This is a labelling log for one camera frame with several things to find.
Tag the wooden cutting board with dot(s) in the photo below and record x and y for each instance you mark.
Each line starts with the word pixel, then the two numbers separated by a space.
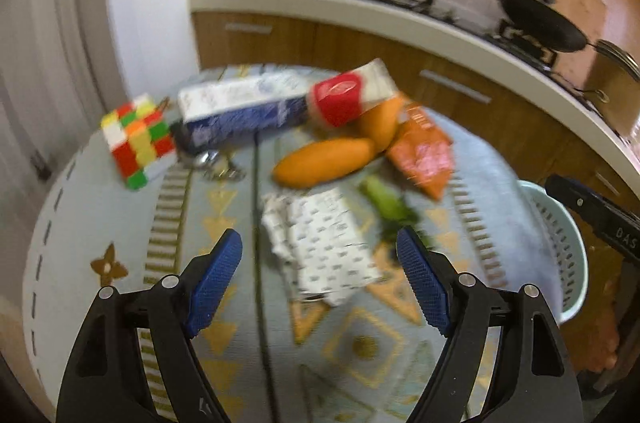
pixel 575 3

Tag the light blue plastic basket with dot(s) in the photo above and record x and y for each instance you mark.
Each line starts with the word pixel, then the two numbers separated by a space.
pixel 560 243

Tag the white kitchen countertop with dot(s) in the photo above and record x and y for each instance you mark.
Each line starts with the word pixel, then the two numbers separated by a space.
pixel 350 10

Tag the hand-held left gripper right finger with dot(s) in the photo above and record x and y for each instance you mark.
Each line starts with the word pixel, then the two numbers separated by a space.
pixel 424 283

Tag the orange snack packet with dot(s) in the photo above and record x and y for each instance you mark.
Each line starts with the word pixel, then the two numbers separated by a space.
pixel 425 153

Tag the red and white packet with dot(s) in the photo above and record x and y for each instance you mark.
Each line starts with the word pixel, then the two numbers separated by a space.
pixel 340 98

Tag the green leafy vegetable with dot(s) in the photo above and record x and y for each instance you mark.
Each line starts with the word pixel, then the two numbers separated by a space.
pixel 382 198

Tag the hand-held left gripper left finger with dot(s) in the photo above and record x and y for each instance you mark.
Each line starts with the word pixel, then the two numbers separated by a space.
pixel 216 283

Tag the black wok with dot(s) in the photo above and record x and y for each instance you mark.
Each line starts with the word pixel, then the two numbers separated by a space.
pixel 540 20

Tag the metal key bunch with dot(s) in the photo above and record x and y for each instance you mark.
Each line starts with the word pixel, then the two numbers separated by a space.
pixel 215 164

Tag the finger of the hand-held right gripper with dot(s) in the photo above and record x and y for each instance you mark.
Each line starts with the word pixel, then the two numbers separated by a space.
pixel 600 218

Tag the white patterned cloth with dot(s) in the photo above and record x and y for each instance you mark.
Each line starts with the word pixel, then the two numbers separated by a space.
pixel 325 243

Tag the wooden kitchen cabinet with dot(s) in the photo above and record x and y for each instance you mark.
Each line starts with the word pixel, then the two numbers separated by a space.
pixel 310 43

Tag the multicoloured puzzle cube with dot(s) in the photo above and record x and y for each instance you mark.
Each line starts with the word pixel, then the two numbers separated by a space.
pixel 137 143

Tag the orange bread roll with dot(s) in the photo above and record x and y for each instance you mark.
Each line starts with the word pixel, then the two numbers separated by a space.
pixel 325 160
pixel 382 123

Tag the blue and white box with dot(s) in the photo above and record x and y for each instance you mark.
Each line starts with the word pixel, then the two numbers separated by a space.
pixel 240 108

